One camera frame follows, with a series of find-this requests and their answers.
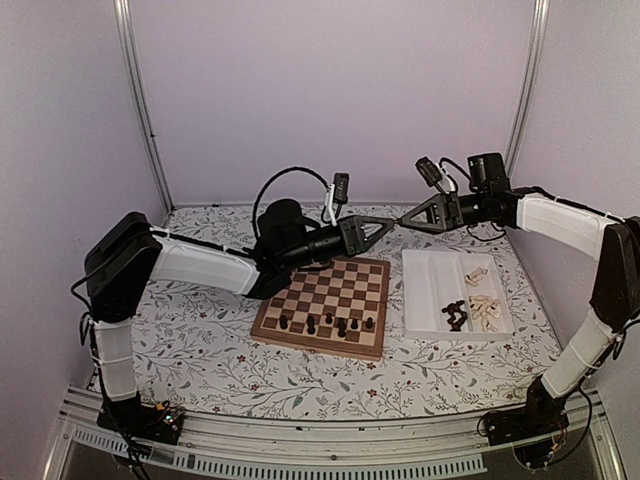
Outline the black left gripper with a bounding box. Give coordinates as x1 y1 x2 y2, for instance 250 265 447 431
282 215 395 273

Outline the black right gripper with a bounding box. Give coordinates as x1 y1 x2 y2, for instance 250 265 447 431
399 191 489 236

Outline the wooden chessboard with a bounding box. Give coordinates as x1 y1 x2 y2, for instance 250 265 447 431
251 258 391 362

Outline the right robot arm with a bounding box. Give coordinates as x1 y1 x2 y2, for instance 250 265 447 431
399 153 639 436

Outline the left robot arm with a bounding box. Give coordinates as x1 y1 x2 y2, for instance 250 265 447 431
82 199 393 434

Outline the light chess pieces pile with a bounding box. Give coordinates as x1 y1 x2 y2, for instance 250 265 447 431
464 267 501 333

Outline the dark chess pieces pile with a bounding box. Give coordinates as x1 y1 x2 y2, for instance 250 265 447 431
441 299 469 332

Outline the white divided plastic tray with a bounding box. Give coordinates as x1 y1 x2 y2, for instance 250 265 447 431
402 250 515 342

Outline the floral patterned table mat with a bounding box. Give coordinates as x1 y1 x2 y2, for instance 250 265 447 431
132 226 561 420

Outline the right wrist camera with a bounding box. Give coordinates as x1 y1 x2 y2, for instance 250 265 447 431
415 157 458 194

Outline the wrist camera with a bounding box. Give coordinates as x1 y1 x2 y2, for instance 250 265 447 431
321 172 350 226
415 157 458 194

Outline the right black cable loop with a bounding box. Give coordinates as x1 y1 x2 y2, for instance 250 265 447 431
438 158 474 184

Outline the black cable loop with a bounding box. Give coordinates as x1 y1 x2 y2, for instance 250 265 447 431
438 158 474 184
252 167 334 236

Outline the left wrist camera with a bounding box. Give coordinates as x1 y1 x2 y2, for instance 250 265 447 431
321 172 350 226

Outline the left black cable loop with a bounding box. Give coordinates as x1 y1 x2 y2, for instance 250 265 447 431
252 167 334 236

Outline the right aluminium frame post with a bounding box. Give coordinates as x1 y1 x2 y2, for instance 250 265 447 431
505 0 550 174

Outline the aluminium frame post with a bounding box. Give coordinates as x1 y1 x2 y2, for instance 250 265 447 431
113 0 175 212
505 0 550 174

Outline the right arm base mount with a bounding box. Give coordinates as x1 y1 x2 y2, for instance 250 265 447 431
477 378 569 469

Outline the front aluminium rail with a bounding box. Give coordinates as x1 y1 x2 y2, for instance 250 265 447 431
43 387 631 479

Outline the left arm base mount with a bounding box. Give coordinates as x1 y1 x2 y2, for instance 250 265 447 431
97 393 186 445

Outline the left aluminium frame post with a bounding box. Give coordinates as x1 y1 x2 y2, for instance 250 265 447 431
113 0 175 212

